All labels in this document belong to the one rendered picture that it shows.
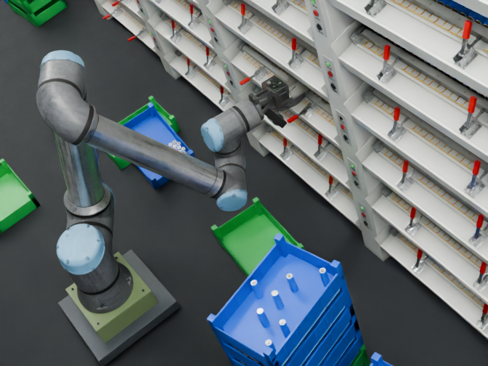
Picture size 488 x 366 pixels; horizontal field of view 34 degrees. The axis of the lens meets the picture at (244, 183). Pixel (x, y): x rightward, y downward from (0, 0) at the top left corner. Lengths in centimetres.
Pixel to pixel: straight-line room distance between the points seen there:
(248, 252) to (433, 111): 116
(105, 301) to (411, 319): 97
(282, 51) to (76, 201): 79
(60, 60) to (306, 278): 87
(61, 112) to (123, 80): 163
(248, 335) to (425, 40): 84
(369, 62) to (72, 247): 110
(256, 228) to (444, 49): 137
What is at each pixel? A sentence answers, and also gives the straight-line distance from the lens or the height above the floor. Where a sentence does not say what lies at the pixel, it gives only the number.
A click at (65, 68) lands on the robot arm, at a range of 216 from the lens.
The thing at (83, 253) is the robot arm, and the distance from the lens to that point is 247.
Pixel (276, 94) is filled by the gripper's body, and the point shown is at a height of 62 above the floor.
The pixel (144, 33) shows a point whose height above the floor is 11.
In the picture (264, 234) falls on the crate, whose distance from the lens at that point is 281.
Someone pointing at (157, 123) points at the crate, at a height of 8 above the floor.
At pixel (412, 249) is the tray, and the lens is 252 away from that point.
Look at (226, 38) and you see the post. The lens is 269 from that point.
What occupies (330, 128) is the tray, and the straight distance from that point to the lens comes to 238.
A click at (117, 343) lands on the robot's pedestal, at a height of 6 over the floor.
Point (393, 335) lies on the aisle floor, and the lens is 250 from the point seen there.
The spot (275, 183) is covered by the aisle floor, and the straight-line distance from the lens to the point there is 295.
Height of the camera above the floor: 215
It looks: 46 degrees down
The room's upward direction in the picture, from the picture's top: 22 degrees counter-clockwise
